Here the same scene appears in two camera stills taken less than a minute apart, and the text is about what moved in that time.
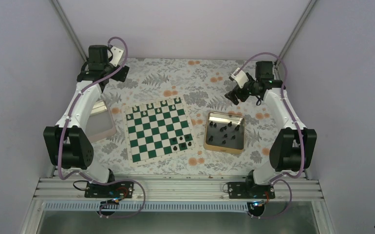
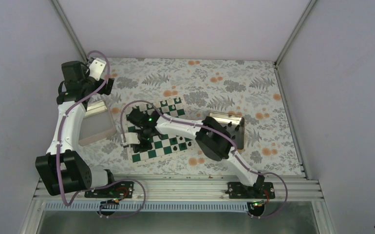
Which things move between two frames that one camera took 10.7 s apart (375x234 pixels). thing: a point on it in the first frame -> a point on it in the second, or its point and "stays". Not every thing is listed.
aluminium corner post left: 70,29 stays
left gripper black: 118,77 -> 108,87
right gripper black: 233,98 -> 140,148
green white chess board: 157,129 stays
